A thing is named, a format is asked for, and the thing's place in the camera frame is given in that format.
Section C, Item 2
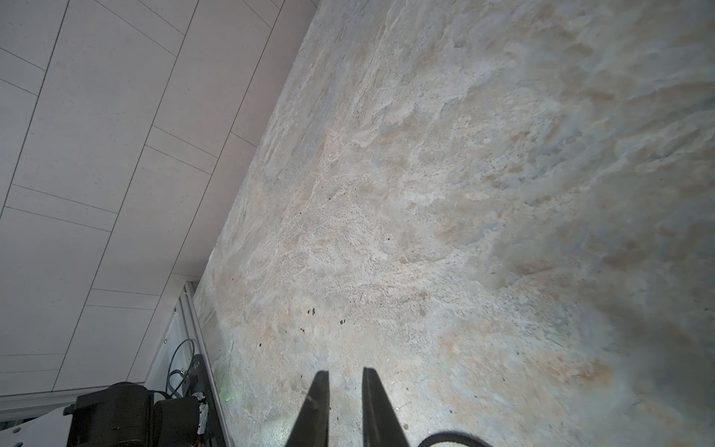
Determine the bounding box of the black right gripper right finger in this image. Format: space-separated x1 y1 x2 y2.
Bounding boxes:
362 368 409 447

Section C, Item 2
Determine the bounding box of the black red braided headphone cable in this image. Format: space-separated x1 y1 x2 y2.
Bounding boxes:
417 431 495 447

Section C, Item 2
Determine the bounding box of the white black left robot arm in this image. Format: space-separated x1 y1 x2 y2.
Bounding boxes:
1 382 209 447

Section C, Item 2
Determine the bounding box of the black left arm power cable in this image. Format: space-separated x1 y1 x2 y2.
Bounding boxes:
164 337 199 399

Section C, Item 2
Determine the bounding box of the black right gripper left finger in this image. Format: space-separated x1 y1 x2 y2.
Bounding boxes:
285 371 330 447

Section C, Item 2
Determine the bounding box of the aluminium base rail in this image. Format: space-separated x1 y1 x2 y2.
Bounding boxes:
142 280 236 447

